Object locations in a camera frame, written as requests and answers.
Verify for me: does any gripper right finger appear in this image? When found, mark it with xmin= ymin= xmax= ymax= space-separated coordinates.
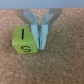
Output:
xmin=40 ymin=8 xmax=63 ymax=50

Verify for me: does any yellow block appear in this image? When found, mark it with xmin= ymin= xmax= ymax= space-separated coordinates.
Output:
xmin=10 ymin=26 xmax=37 ymax=55

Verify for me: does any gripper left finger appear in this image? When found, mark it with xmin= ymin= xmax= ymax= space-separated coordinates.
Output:
xmin=15 ymin=8 xmax=42 ymax=50

